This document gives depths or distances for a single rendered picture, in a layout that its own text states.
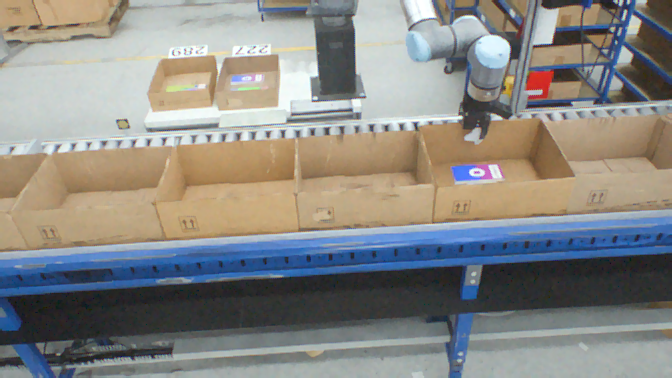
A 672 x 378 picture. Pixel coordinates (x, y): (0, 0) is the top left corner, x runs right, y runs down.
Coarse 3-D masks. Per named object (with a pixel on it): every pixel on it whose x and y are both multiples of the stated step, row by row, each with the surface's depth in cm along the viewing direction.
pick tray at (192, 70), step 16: (160, 64) 270; (176, 64) 274; (192, 64) 275; (208, 64) 276; (160, 80) 267; (176, 80) 272; (192, 80) 271; (208, 80) 271; (160, 96) 243; (176, 96) 244; (192, 96) 245; (208, 96) 246
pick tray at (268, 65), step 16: (224, 64) 268; (240, 64) 273; (256, 64) 273; (272, 64) 274; (224, 80) 265; (272, 80) 267; (224, 96) 242; (240, 96) 242; (256, 96) 242; (272, 96) 243
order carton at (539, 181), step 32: (448, 128) 168; (512, 128) 169; (544, 128) 165; (448, 160) 177; (480, 160) 178; (512, 160) 177; (544, 160) 167; (448, 192) 147; (480, 192) 147; (512, 192) 148; (544, 192) 149
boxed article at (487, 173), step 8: (456, 168) 173; (464, 168) 173; (472, 168) 173; (480, 168) 173; (488, 168) 173; (496, 168) 172; (456, 176) 170; (464, 176) 170; (472, 176) 170; (480, 176) 170; (488, 176) 170; (496, 176) 170; (504, 176) 169; (472, 184) 170
